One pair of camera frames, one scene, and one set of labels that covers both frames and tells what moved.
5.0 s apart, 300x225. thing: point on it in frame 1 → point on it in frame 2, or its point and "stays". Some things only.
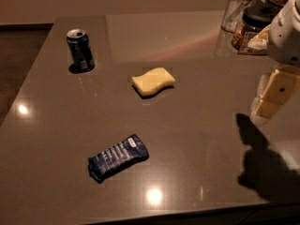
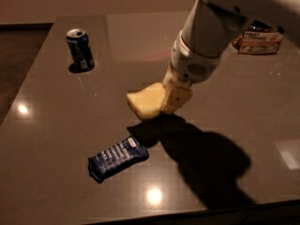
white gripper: x=285 y=39 → x=189 y=64
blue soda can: x=81 y=52 stays
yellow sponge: x=149 y=83 → x=148 y=102
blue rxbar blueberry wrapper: x=117 y=157 stays
